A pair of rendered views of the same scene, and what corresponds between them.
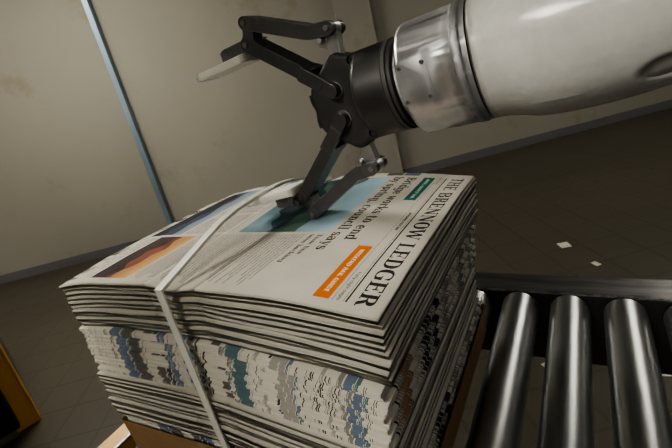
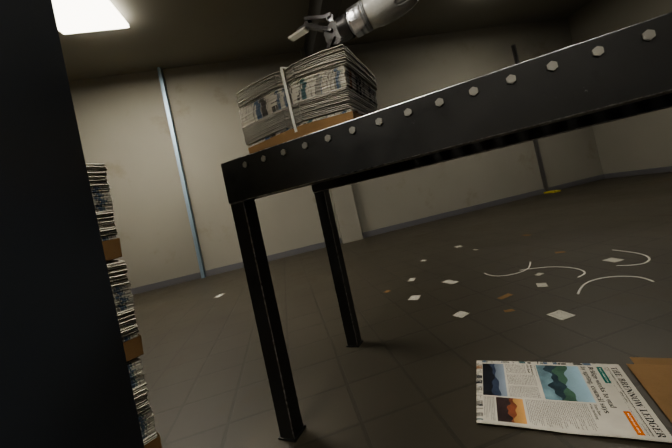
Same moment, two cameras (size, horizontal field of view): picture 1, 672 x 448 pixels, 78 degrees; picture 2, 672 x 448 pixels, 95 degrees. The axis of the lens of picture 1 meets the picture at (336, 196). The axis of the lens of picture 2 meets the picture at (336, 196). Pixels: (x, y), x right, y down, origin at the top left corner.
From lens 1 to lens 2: 0.82 m
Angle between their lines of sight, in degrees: 19
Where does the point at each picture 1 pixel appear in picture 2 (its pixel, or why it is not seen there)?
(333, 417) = (331, 84)
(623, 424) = not seen: hidden behind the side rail
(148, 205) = (187, 252)
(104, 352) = (248, 116)
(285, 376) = (318, 77)
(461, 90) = (361, 14)
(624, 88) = (393, 7)
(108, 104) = (172, 183)
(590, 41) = not seen: outside the picture
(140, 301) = (270, 81)
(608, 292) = not seen: hidden behind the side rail
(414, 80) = (351, 15)
